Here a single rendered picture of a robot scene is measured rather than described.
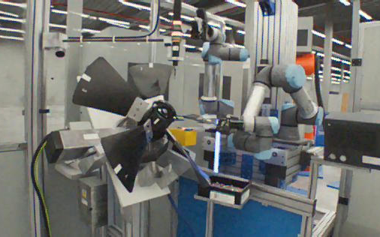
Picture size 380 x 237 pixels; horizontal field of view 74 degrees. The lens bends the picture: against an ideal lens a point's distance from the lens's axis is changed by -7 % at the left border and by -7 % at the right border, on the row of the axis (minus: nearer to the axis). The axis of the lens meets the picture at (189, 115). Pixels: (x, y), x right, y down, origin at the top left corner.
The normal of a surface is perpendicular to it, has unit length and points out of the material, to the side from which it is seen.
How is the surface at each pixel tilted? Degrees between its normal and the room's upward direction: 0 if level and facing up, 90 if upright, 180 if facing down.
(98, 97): 86
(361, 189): 90
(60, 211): 90
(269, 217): 90
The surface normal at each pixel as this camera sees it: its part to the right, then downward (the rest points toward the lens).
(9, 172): 0.72, 0.09
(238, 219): -0.69, 0.03
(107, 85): 0.41, -0.06
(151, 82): -0.09, -0.58
